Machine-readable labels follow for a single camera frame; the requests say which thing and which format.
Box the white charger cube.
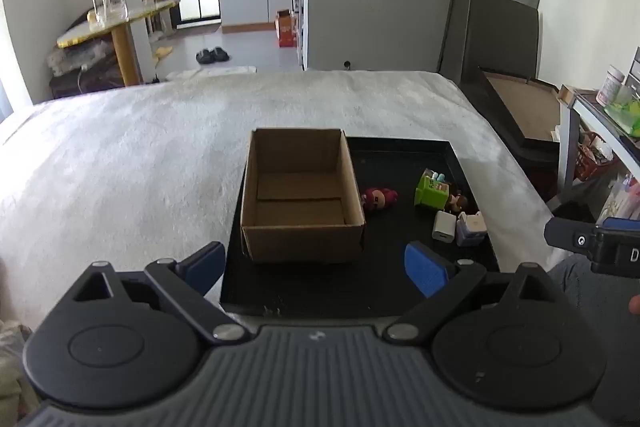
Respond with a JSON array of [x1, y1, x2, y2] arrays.
[[432, 210, 458, 246]]

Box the green toy block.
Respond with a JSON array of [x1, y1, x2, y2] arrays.
[[414, 168, 453, 210]]

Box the red basket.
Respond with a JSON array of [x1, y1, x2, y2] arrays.
[[575, 132, 617, 180]]

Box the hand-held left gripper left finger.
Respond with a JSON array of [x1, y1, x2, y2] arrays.
[[65, 241, 252, 347]]

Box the round wooden table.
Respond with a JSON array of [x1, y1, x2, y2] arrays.
[[56, 0, 181, 86]]

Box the black tray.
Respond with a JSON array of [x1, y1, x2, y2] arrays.
[[219, 137, 501, 315]]

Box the orange carton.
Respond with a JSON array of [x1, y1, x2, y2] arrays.
[[275, 9, 299, 48]]

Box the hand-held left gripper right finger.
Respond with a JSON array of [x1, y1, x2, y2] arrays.
[[383, 241, 568, 344]]

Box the crumpled light bedding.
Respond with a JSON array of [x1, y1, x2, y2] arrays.
[[0, 319, 32, 427]]

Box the lilac toy block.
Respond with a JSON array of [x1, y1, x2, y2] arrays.
[[456, 211, 488, 248]]

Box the person's leg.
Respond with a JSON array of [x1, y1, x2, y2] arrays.
[[546, 254, 640, 350]]

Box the green plastic bag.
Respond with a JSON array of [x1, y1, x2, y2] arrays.
[[603, 99, 640, 138]]

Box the clear storage box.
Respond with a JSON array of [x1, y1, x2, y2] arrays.
[[47, 39, 119, 76]]

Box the black framed brown board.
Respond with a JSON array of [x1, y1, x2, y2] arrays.
[[460, 67, 562, 148]]

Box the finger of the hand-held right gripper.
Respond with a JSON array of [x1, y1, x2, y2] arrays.
[[603, 216, 640, 232], [544, 216, 640, 279]]

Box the white blanket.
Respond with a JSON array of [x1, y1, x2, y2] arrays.
[[0, 69, 566, 333]]

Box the brown cardboard box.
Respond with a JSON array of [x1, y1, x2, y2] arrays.
[[240, 128, 367, 264]]

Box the white side table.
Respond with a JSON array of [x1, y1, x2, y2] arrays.
[[556, 84, 640, 194]]

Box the white pill bottle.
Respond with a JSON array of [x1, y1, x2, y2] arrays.
[[596, 66, 626, 106]]

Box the white floor mat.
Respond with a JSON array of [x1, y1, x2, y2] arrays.
[[166, 65, 257, 82]]

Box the brown figurine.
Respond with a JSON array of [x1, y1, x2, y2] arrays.
[[446, 191, 470, 214]]

